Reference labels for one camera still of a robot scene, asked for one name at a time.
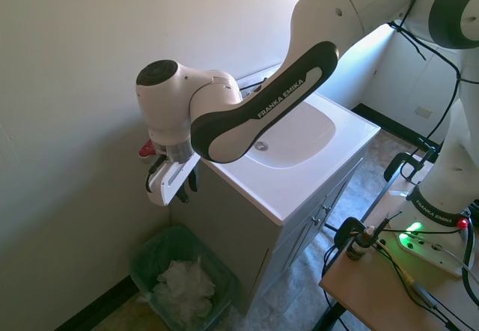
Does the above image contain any red knob at wrist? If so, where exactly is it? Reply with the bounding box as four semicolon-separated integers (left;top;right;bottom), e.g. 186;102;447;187
138;141;156;159

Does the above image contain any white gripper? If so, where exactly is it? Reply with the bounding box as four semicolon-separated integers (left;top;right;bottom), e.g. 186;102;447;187
145;154;200;208

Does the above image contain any white tissue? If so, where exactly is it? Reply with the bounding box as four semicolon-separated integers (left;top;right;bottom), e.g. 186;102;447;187
151;256;218;321

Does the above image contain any white ceramic sink basin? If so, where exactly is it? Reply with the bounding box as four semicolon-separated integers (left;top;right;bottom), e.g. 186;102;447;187
198;64;382;228

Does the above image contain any yellow cable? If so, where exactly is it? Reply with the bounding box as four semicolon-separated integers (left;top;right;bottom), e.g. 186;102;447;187
373;239;417;291

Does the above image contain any green plastic trash bin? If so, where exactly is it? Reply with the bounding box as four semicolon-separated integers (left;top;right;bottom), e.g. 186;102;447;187
129;225;240;331

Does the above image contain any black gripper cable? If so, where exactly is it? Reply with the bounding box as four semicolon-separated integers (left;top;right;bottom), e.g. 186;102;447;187
144;155;166;192

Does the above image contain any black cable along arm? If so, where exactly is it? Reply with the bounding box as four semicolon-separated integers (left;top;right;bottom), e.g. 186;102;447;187
387;0;467;156

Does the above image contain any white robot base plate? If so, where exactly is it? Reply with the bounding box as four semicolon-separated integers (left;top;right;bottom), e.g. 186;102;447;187
397;228;466;278

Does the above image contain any grey cable adapter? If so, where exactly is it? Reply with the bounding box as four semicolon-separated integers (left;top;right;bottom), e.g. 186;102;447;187
410;285;443;310

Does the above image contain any black C clamp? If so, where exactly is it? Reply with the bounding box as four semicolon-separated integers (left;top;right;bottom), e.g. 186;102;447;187
334;216;366;250
383;150;439;183

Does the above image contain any dark brown dropper bottle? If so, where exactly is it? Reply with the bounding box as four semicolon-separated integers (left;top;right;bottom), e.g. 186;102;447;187
346;225;379;261

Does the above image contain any black baseboard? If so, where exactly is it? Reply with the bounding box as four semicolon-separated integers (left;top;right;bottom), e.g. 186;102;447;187
351;103;445;149
55;273;140;331

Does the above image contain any grey vanity cabinet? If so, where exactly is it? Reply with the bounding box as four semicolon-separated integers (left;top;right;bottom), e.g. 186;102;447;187
170;157;364;316

